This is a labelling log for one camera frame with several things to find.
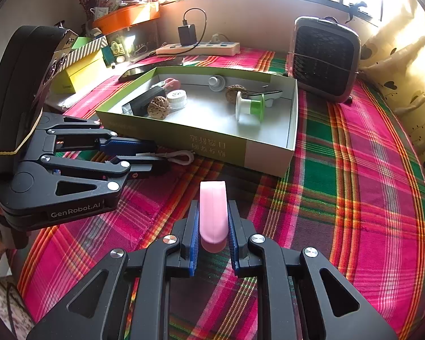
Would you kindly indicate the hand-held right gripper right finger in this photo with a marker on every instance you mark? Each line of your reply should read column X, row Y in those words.
column 233, row 255

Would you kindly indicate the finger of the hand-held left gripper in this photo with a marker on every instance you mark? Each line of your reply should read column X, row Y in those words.
column 127, row 146
column 145, row 170

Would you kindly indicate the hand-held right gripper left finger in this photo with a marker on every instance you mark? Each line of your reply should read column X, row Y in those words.
column 194, row 251

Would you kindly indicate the green white cardboard box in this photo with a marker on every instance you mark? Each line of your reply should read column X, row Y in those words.
column 212, row 120

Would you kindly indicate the brown walnut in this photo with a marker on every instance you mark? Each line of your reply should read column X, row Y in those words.
column 158, row 107
column 232, row 94

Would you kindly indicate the black rectangular case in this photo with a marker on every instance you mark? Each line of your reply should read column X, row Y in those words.
column 140, row 104

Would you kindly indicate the clear plastic bag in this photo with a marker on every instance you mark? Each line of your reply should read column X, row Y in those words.
column 69, row 101

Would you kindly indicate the white round cap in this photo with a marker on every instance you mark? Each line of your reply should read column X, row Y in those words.
column 177, row 99

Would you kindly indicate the yellow box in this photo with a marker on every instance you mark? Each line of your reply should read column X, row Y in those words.
column 81, row 76

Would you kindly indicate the black smartphone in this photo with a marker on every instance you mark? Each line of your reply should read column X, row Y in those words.
column 131, row 73

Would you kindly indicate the striped box with green lid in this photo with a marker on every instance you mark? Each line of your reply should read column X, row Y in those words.
column 92, row 47

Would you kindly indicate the teal box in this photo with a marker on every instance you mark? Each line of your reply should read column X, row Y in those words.
column 107, row 56

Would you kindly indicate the dark printed box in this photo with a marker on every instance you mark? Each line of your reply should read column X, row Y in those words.
column 141, row 42

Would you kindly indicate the white grey knob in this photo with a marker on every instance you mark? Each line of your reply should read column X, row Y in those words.
column 217, row 83

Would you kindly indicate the green white spool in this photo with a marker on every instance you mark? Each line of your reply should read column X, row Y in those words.
column 249, row 108

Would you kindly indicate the black charger adapter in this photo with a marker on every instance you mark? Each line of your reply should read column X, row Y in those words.
column 187, row 35

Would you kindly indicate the pink green plaid blanket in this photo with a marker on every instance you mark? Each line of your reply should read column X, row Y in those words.
column 340, row 184

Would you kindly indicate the orange tray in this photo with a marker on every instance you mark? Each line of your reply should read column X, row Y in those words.
column 127, row 17

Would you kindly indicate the white power strip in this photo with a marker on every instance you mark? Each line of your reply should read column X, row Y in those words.
column 226, row 49

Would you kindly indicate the white plug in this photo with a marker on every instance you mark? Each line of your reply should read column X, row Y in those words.
column 216, row 39

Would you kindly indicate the floral cloth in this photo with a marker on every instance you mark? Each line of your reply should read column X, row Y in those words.
column 3, row 301

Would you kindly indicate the black grey portable heater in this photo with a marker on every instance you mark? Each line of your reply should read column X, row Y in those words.
column 322, row 56

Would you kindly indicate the yellow heart-print cloth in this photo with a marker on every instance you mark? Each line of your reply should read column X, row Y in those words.
column 411, row 88

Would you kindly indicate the black window hook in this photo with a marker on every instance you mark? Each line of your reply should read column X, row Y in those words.
column 357, row 6

